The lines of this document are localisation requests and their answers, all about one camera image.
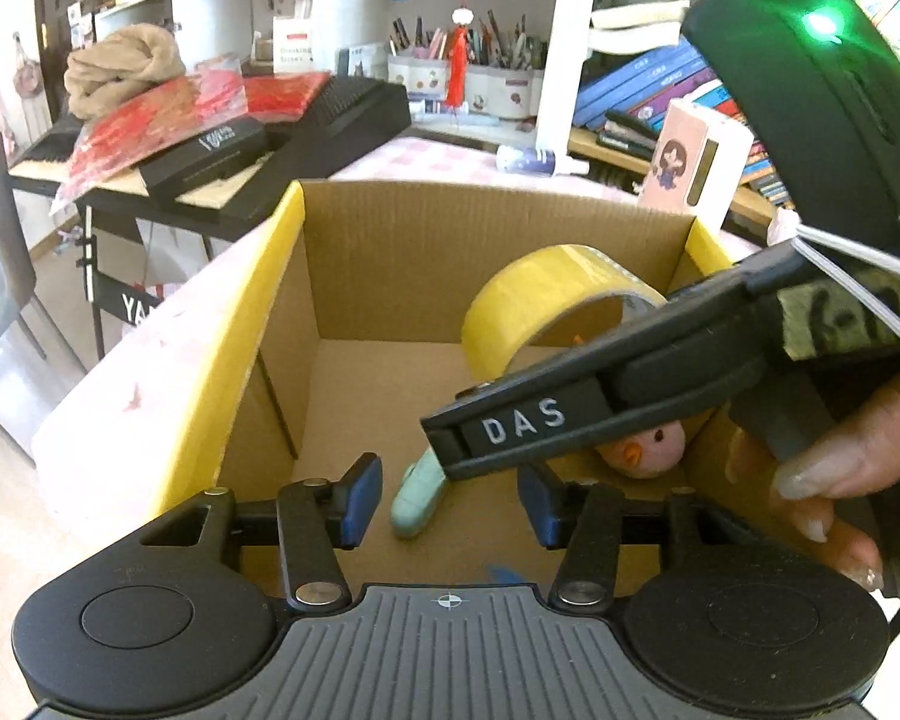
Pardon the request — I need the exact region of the person's right hand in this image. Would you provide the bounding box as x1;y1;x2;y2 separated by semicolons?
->
727;364;900;593

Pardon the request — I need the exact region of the white desk pen organizer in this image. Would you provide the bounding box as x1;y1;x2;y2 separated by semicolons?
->
386;11;552;121

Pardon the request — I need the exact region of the white blue spray bottle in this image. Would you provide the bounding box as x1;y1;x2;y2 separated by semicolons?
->
495;146;593;177

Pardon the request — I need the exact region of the flat black box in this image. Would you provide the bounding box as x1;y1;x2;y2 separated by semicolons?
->
141;116;271;200

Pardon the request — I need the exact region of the long row of slanted books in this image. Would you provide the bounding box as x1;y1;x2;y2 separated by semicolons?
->
574;37;796;211

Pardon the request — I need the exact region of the black keyboard piano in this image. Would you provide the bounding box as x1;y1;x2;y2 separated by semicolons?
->
7;75;413;241

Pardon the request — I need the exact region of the yellow cardboard box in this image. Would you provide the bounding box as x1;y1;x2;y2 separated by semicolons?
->
150;180;766;601

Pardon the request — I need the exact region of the thick cream book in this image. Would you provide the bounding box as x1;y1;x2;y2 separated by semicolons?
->
591;0;691;53

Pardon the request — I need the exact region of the pile of red packets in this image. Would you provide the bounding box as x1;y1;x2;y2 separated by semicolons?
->
49;52;331;215

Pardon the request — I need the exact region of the mint green plastic gadget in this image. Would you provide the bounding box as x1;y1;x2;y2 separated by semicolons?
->
390;446;451;539

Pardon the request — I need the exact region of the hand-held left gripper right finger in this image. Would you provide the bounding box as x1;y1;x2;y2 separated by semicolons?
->
516;463;728;610

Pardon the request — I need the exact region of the yellow tape roll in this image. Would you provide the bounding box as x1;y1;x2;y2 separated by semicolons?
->
461;244;668;383

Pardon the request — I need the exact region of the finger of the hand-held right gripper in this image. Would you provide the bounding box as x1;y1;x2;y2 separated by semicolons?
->
420;244;796;482

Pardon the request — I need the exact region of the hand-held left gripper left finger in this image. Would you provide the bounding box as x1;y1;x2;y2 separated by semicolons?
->
139;452;385;614

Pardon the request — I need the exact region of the black keyboard stand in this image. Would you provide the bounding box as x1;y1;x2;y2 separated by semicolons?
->
75;202;218;361

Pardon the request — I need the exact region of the white wooden bookshelf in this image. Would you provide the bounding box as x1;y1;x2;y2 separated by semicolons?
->
94;0;721;188

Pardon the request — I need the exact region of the white red label box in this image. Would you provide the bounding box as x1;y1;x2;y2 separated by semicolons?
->
272;15;316;76

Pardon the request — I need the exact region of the pink cylindrical humidifier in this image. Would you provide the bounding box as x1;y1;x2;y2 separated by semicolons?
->
636;100;755;233

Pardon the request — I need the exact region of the beige knitted cloth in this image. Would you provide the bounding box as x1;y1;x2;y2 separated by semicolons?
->
64;24;185;121

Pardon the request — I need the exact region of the pink chick plush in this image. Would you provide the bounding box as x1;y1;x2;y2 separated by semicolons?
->
596;420;687;481

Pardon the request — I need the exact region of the red tassel ornament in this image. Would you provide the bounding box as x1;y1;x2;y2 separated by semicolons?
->
444;0;475;110

